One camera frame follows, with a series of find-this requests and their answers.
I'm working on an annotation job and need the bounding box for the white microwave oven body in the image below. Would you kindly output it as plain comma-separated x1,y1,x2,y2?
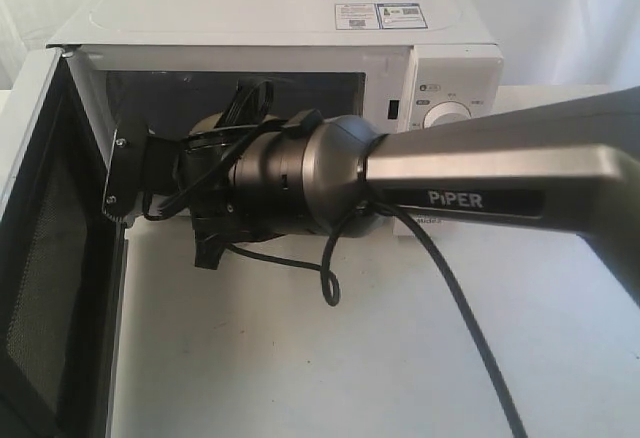
50,0,503,220

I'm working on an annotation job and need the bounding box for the blue white warning sticker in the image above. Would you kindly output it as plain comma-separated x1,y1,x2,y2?
334,3,428,30

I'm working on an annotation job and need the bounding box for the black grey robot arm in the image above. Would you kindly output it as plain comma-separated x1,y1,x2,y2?
158,88,639,298

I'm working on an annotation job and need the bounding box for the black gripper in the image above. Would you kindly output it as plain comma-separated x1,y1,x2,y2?
144,126,240,270

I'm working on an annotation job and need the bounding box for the white microwave door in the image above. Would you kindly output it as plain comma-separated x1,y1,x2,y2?
1,48,126,437

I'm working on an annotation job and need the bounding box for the upper white control knob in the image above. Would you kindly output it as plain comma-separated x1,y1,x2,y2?
422,101,471,128

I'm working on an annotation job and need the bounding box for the white ceramic bowl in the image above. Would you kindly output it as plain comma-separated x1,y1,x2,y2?
188,113,280,137

